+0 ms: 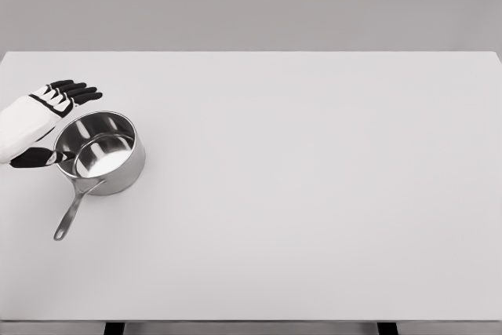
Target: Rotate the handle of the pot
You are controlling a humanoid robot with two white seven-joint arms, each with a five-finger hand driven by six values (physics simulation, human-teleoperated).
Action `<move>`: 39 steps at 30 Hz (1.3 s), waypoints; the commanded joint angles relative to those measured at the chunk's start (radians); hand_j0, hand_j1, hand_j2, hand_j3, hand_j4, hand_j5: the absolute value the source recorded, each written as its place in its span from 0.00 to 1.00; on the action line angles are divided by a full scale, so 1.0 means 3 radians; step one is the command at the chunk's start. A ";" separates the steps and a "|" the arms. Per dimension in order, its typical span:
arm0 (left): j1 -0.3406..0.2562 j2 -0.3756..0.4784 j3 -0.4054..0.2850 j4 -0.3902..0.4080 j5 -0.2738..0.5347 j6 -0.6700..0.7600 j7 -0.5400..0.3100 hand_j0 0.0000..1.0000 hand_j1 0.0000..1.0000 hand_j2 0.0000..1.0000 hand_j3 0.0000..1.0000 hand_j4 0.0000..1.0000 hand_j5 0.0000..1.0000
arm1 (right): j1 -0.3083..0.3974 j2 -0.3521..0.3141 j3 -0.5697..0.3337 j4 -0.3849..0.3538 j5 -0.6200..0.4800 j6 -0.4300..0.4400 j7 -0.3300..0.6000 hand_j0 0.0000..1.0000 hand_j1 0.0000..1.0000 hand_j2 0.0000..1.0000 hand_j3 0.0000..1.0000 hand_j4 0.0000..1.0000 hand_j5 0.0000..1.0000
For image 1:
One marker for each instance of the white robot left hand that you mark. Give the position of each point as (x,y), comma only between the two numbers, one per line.
(27,123)

